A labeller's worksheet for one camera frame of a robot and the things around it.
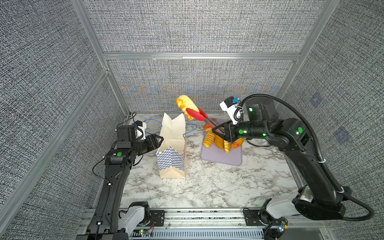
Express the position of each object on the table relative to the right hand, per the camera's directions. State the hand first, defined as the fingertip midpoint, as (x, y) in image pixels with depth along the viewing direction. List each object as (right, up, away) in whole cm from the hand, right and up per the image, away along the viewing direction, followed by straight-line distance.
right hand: (216, 125), depth 56 cm
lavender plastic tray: (+4, -18, +39) cm, 43 cm away
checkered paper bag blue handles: (-19, -13, +16) cm, 28 cm away
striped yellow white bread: (+13, -12, +38) cm, 42 cm away
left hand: (-24, -6, +16) cm, 29 cm away
